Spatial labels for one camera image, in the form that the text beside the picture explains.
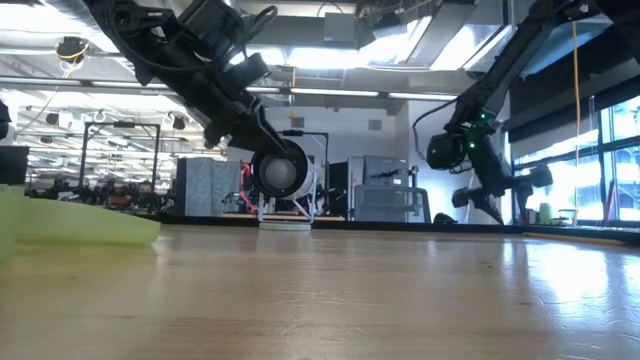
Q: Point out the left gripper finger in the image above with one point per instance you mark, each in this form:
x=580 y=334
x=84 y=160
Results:
x=262 y=137
x=220 y=136

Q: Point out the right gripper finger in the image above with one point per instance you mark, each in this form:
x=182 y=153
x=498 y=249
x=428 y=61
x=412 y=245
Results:
x=475 y=197
x=524 y=200

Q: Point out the green translucent supply box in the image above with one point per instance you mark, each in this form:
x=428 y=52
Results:
x=80 y=227

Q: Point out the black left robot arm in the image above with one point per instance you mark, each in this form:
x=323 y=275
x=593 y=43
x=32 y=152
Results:
x=150 y=35

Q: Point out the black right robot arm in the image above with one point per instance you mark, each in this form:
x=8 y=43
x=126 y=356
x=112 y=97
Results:
x=505 y=65

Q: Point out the green bottle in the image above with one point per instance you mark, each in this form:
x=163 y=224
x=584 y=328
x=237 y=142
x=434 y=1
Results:
x=545 y=214

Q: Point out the black rounded object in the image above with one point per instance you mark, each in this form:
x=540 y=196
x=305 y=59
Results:
x=445 y=218

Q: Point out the grey partition panel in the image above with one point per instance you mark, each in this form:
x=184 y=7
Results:
x=205 y=187

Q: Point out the ceiling tube light bar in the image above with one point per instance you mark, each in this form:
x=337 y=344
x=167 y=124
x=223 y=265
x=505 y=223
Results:
x=330 y=92

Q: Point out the black screen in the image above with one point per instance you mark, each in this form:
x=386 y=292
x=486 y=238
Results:
x=339 y=190

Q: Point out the grey cabinet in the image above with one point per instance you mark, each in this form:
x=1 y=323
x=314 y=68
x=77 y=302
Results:
x=385 y=170

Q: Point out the grey ceiling unit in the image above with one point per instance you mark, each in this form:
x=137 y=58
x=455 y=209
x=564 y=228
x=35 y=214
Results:
x=340 y=27

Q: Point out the black gantry stand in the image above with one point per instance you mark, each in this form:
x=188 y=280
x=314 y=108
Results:
x=85 y=150

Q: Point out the distant cluttered workbench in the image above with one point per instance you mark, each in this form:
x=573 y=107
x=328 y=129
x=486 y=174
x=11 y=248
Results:
x=75 y=195

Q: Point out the black monitor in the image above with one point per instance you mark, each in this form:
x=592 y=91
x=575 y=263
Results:
x=14 y=165

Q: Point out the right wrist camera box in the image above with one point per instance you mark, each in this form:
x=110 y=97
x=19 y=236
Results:
x=542 y=176

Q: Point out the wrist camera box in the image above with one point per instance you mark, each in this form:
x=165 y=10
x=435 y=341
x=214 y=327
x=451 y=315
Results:
x=247 y=70
x=542 y=176

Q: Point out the grey wall panel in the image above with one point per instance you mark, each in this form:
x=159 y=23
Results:
x=297 y=122

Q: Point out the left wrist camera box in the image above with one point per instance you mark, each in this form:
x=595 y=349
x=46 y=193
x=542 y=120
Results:
x=247 y=70

